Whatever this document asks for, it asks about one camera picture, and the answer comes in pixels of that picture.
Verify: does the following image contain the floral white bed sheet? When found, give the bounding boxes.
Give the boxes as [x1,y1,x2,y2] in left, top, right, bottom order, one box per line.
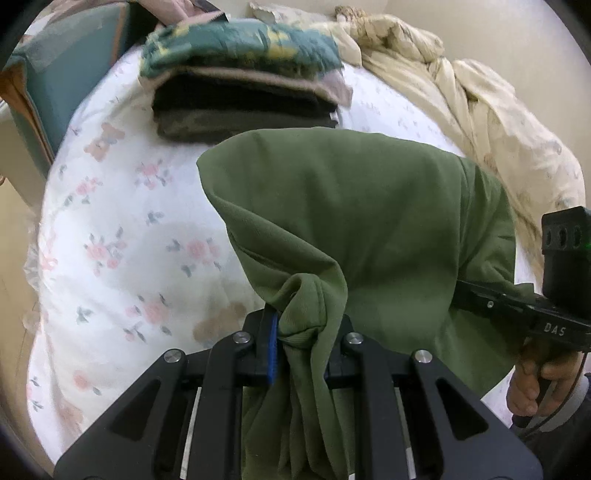
[25,45,528,467]

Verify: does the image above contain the cream yellow quilt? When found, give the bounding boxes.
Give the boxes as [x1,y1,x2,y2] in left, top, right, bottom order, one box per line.
[322,5,587,278]

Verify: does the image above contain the green pants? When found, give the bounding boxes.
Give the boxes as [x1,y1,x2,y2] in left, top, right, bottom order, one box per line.
[197,128,516,479]

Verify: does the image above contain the person right hand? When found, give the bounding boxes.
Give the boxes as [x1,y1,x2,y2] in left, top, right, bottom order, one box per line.
[506,339,583,417]

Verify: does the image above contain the teal floral folded garment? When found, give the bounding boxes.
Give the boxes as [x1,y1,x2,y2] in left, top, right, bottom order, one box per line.
[139,21,342,79]

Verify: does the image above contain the cream pillow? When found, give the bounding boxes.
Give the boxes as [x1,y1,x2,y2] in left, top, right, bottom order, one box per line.
[249,2,335,27]

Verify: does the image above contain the black folded garment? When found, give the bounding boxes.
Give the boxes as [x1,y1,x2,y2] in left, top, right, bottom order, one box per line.
[152,74,337,117]

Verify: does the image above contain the dark camouflage folded pants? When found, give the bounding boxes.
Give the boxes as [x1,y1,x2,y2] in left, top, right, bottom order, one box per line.
[154,110,338,144]

